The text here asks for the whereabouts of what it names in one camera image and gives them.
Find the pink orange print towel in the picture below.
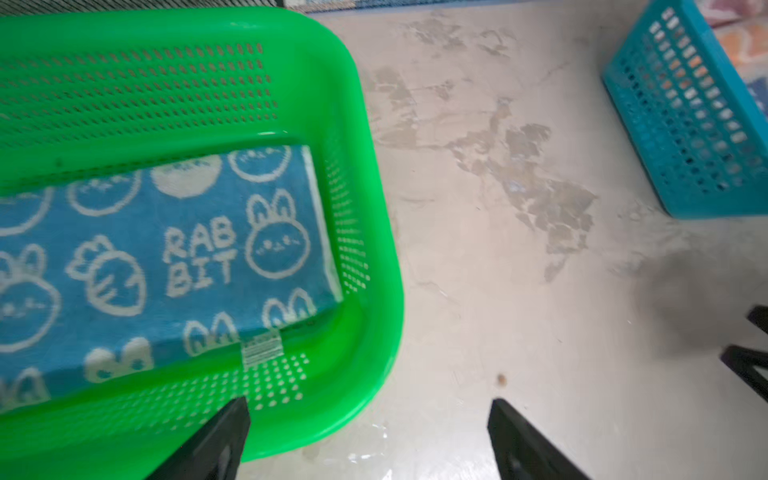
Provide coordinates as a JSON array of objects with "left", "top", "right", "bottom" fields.
[{"left": 695, "top": 0, "right": 767, "bottom": 116}]

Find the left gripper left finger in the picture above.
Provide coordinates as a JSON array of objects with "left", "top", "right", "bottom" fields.
[{"left": 147, "top": 397, "right": 251, "bottom": 480}]

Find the teal plastic basket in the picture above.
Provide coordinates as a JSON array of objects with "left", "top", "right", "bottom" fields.
[{"left": 601, "top": 1, "right": 767, "bottom": 220}]

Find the blue rabbit print towel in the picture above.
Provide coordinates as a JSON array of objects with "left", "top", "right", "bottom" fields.
[{"left": 1, "top": 145, "right": 342, "bottom": 413}]

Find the green plastic basket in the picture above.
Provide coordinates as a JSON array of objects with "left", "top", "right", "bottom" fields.
[{"left": 1, "top": 7, "right": 404, "bottom": 479}]

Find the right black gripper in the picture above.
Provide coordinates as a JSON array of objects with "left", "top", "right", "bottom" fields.
[{"left": 720, "top": 305, "right": 768, "bottom": 401}]

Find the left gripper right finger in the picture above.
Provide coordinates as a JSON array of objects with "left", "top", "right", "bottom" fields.
[{"left": 487, "top": 398, "right": 588, "bottom": 480}]

